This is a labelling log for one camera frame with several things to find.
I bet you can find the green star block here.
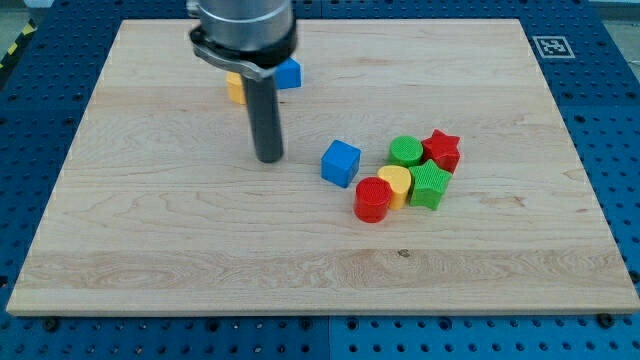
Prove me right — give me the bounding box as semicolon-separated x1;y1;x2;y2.
409;160;452;210

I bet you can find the wooden board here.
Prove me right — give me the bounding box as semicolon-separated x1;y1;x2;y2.
7;19;639;316

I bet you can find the white fiducial marker tag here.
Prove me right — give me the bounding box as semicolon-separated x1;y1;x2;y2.
532;35;575;59

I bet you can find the yellow block behind rod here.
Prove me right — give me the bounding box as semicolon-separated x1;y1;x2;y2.
226;72;246;105

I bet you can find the blue triangle block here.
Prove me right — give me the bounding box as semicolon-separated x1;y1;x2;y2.
275;58;302;90

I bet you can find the yellow black hazard tape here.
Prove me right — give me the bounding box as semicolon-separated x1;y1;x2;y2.
1;19;37;72

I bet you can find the blue cube block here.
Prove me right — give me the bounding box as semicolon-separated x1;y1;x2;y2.
321;140;361;188

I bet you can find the red star block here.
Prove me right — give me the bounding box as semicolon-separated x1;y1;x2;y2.
421;129;461;173

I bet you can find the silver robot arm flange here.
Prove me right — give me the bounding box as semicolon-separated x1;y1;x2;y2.
185;0;297;81

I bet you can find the yellow heart block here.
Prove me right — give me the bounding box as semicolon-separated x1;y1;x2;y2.
377;165;412;210

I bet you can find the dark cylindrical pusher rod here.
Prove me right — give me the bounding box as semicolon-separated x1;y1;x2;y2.
241;76;284;163

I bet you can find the red cylinder block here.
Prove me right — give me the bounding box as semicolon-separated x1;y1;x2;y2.
353;177;392;223

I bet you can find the green cylinder block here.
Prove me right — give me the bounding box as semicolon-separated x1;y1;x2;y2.
387;135;423;167

